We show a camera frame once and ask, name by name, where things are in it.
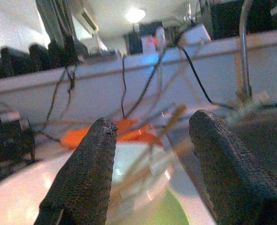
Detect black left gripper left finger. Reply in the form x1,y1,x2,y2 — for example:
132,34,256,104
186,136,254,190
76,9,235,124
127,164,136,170
34,116,118,225

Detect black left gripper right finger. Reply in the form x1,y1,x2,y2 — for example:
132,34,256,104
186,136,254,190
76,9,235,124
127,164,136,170
189,109,277,225

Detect white bowl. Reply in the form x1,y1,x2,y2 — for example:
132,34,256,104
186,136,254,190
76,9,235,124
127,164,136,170
0,142,214,225

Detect orange plate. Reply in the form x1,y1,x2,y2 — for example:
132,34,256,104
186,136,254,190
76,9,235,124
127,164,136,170
60,118,162,150

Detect green plate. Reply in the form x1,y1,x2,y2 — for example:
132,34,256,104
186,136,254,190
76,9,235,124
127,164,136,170
138,187,193,225

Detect metal sink faucet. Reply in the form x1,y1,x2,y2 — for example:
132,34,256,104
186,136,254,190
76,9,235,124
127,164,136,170
238,0,254,98

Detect white box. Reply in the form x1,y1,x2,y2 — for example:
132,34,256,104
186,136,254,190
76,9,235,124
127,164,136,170
182,23,211,46

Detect grey curtain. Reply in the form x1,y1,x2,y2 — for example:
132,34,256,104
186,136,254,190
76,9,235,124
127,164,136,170
35,0,79,51

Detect white air conditioner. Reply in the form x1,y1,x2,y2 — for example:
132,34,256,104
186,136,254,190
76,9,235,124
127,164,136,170
71,4,99,38

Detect round ceiling light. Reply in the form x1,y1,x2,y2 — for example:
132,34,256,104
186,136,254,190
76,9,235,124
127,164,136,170
124,7,146,24

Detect black cable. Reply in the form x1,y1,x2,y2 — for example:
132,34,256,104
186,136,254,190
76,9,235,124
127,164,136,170
125,45,169,118
41,64,77,141
179,45,235,110
120,55,127,118

